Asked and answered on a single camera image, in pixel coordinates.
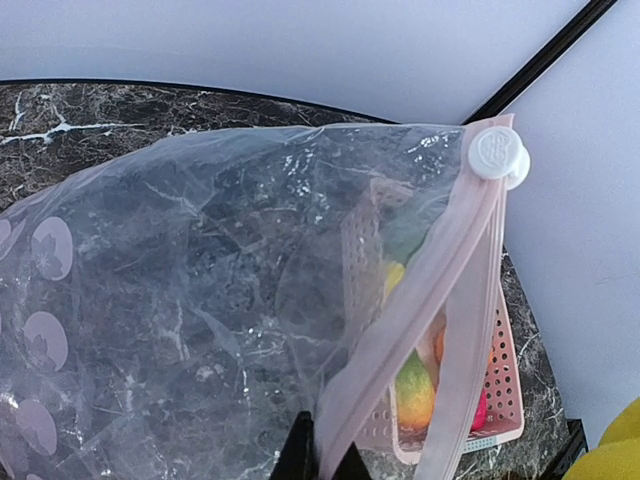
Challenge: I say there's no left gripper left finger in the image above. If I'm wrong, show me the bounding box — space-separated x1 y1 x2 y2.
272 411 317 480

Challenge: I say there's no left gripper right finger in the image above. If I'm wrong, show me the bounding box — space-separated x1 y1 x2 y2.
333 443 372 480

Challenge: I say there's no pink perforated plastic basket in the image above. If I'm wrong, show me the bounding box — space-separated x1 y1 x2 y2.
341 179 524 465

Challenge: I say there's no green orange mango toy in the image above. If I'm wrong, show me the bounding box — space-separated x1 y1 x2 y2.
394 351 435 432

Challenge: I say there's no clear polka dot zip bag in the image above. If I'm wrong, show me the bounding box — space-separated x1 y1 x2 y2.
1 115 530 479

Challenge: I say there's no yellow pear toy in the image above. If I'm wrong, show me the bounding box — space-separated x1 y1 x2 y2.
383 261 405 300

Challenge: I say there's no green bell pepper toy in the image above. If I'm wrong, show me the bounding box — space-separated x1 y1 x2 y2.
382 210 434 264

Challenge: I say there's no yellow banana toy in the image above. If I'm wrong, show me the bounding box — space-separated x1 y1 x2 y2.
563 398 640 480

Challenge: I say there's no red apple toy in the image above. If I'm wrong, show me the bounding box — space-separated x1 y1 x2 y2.
471 389 488 432

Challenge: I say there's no orange fruit toy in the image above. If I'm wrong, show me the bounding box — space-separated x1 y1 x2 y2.
434 327 446 365

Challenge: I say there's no right black frame post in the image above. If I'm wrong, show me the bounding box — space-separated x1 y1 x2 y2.
463 0 618 125

